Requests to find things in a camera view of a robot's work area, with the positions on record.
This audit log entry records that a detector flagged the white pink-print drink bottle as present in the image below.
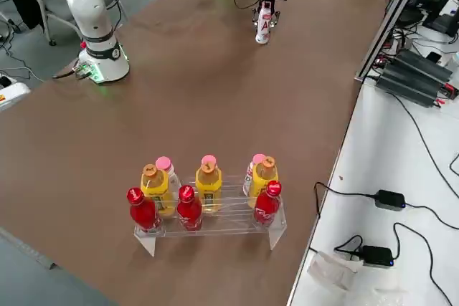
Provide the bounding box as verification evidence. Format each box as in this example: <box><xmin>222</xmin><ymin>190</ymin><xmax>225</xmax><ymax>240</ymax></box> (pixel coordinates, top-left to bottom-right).
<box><xmin>254</xmin><ymin>7</ymin><xmax>273</xmax><ymax>44</ymax></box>

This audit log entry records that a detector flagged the yellow tea bottle orange cap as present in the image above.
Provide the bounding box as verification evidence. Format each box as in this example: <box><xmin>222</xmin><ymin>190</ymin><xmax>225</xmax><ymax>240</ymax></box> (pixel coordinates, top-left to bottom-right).
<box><xmin>195</xmin><ymin>162</ymin><xmax>223</xmax><ymax>214</ymax></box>
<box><xmin>139</xmin><ymin>164</ymin><xmax>174</xmax><ymax>218</ymax></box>
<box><xmin>250</xmin><ymin>156</ymin><xmax>280</xmax><ymax>199</ymax></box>

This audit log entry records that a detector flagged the red cola bottle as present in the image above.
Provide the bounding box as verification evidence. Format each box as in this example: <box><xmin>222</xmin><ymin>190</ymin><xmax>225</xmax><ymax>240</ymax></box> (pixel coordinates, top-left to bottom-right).
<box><xmin>126</xmin><ymin>186</ymin><xmax>162</xmax><ymax>234</ymax></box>
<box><xmin>252</xmin><ymin>179</ymin><xmax>283</xmax><ymax>229</ymax></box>
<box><xmin>176</xmin><ymin>184</ymin><xmax>204</xmax><ymax>231</ymax></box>

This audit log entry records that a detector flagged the black finned power supply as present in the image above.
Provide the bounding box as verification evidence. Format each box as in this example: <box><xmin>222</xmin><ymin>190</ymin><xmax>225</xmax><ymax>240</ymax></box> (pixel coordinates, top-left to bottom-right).
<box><xmin>385</xmin><ymin>49</ymin><xmax>453</xmax><ymax>87</ymax></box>
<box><xmin>375</xmin><ymin>64</ymin><xmax>445</xmax><ymax>108</ymax></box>

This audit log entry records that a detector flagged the clear acrylic stepped shelf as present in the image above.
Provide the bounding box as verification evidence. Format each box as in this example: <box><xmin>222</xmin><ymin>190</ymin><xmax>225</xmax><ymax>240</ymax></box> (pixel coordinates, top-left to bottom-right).
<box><xmin>133</xmin><ymin>173</ymin><xmax>288</xmax><ymax>258</ymax></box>

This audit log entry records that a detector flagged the black power adapter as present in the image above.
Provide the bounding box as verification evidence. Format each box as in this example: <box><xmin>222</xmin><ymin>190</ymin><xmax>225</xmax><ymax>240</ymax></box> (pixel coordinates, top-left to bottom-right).
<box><xmin>359</xmin><ymin>244</ymin><xmax>394</xmax><ymax>269</ymax></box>
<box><xmin>374</xmin><ymin>189</ymin><xmax>407</xmax><ymax>211</ymax></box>

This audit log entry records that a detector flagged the grey and black office chair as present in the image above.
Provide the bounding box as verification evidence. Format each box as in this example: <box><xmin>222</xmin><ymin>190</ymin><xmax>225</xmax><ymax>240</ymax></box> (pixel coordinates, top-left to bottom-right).
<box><xmin>0</xmin><ymin>0</ymin><xmax>84</xmax><ymax>48</ymax></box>

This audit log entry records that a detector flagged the white control box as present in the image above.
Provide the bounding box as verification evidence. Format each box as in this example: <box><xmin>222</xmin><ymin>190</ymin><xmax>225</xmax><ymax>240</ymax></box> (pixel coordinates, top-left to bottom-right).
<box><xmin>0</xmin><ymin>75</ymin><xmax>32</xmax><ymax>112</ymax></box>

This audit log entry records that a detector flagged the clear plastic bag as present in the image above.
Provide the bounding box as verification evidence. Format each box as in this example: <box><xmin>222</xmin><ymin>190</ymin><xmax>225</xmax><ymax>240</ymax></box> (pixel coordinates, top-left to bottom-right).
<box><xmin>372</xmin><ymin>285</ymin><xmax>412</xmax><ymax>306</ymax></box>
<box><xmin>307</xmin><ymin>249</ymin><xmax>361</xmax><ymax>292</ymax></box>

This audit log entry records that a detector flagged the aluminium frame rail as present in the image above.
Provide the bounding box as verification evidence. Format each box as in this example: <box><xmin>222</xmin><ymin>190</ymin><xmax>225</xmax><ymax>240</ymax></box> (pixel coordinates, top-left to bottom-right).
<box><xmin>354</xmin><ymin>0</ymin><xmax>433</xmax><ymax>85</ymax></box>

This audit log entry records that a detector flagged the black adapter cable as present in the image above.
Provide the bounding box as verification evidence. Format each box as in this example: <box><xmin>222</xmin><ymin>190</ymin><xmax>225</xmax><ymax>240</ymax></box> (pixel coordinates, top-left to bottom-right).
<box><xmin>314</xmin><ymin>181</ymin><xmax>377</xmax><ymax>218</ymax></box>

